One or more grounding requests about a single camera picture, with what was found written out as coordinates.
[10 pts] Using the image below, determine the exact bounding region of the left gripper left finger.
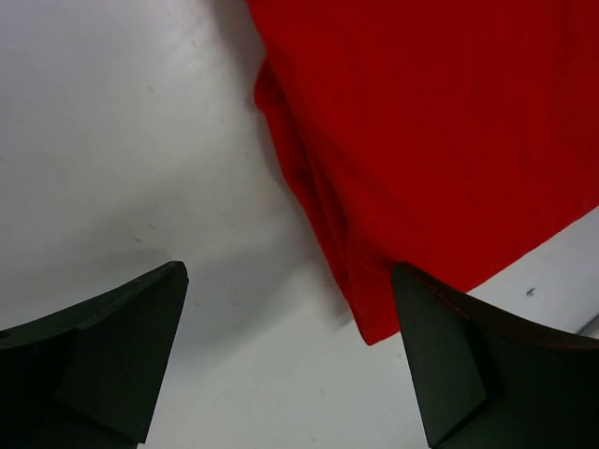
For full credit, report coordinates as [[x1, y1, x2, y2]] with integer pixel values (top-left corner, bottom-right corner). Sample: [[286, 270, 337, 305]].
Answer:
[[1, 261, 189, 448]]

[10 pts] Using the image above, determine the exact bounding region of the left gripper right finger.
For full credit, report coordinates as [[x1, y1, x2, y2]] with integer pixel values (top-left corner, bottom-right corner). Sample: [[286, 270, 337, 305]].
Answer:
[[391, 263, 598, 448]]

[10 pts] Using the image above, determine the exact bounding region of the red t shirt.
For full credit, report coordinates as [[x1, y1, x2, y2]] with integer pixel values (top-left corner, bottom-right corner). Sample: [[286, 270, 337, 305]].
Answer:
[[247, 1, 598, 345]]

